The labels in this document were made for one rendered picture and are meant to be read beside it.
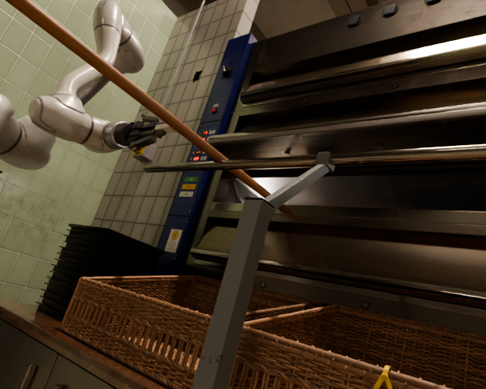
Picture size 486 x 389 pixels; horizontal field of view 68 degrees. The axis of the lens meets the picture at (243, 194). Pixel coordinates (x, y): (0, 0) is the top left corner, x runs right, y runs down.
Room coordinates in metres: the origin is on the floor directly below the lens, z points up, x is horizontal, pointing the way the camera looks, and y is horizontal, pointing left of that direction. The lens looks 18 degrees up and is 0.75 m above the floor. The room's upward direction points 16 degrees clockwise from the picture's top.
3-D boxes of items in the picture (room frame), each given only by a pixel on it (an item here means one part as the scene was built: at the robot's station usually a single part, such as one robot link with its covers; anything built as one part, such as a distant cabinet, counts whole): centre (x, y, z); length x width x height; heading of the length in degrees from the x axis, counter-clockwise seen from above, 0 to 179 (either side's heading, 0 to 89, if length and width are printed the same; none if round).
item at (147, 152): (1.90, 0.60, 1.46); 0.10 x 0.07 x 0.10; 49
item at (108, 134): (1.10, 0.44, 1.19); 0.09 x 0.06 x 0.09; 140
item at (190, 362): (1.12, 0.04, 0.72); 0.56 x 0.49 x 0.28; 49
